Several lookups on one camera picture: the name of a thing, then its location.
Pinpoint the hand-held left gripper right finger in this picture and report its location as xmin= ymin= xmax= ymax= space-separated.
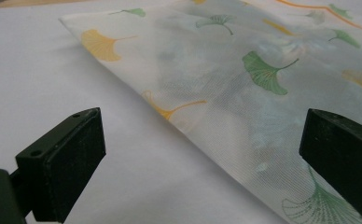
xmin=299 ymin=107 xmax=362 ymax=224

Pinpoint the white leaf-print cloth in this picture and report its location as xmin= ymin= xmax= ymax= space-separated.
xmin=58 ymin=0 xmax=362 ymax=224

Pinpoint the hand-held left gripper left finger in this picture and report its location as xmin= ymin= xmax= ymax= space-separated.
xmin=8 ymin=106 xmax=107 ymax=224

